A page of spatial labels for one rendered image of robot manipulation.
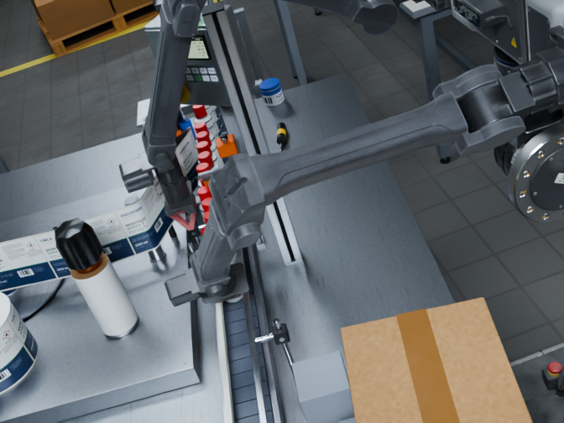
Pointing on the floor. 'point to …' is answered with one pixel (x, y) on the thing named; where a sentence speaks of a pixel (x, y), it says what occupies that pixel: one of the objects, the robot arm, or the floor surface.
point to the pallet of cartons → (85, 19)
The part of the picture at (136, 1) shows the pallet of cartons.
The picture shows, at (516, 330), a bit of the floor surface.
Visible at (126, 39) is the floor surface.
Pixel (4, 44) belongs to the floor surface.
